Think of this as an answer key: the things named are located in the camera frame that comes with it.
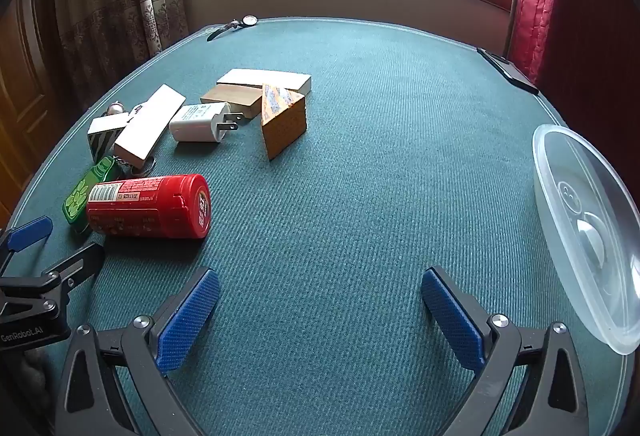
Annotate light wooden long block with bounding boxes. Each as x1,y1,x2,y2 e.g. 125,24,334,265
114,84,186,169

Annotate red cylindrical can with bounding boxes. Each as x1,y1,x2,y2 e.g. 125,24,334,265
86,174,212,239

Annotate orange triangular wedge block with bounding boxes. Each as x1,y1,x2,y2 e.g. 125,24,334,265
260,84,307,160

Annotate black smartphone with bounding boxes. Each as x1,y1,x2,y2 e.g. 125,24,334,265
476,48,539,95

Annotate white usb wall charger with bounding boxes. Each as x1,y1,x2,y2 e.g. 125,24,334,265
169,102,244,144

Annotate white painted wooden block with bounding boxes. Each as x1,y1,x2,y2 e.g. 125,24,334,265
217,68,311,95

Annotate zebra striped triangular block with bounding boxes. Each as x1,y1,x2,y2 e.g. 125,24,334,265
87,112,130,163

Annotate green tin keychain box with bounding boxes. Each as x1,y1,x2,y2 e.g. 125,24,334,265
62,155,122,235

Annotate clear plastic bowl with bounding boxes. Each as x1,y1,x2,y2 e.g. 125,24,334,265
533,124,639,355

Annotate wristwatch with black strap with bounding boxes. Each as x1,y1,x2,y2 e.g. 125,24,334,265
206,14,258,42

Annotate brown wooden block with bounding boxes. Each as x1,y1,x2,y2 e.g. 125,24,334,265
200,84,262,119

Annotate red curtain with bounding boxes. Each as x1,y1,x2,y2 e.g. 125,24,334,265
509,0,639,195

